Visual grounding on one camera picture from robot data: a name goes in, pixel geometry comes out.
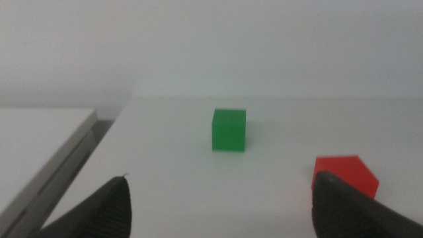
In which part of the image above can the red cube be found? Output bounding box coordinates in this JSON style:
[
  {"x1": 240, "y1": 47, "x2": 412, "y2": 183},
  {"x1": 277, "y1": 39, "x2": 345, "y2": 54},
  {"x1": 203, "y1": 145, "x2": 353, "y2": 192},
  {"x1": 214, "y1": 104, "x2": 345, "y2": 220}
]
[{"x1": 311, "y1": 155, "x2": 380, "y2": 200}]

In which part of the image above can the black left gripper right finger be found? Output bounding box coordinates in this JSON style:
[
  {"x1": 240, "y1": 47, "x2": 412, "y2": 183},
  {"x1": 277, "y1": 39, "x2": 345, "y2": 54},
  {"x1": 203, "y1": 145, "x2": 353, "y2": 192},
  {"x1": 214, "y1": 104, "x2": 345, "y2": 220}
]
[{"x1": 311, "y1": 171, "x2": 423, "y2": 238}]

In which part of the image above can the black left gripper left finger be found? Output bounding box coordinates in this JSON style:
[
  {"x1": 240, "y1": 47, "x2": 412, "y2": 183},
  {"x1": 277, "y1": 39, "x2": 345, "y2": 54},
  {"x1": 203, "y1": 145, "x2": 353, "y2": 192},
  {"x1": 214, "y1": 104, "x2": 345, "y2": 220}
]
[{"x1": 32, "y1": 175, "x2": 133, "y2": 238}]

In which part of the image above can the green cube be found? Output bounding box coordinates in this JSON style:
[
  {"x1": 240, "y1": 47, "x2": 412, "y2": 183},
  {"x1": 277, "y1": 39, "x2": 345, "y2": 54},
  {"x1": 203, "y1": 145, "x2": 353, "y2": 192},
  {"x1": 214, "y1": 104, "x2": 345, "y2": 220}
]
[{"x1": 211, "y1": 108, "x2": 247, "y2": 153}]

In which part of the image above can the white side table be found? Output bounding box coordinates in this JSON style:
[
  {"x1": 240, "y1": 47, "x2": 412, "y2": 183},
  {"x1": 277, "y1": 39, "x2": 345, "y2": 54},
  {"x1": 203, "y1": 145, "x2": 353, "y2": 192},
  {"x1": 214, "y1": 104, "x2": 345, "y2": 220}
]
[{"x1": 0, "y1": 106, "x2": 99, "y2": 238}]

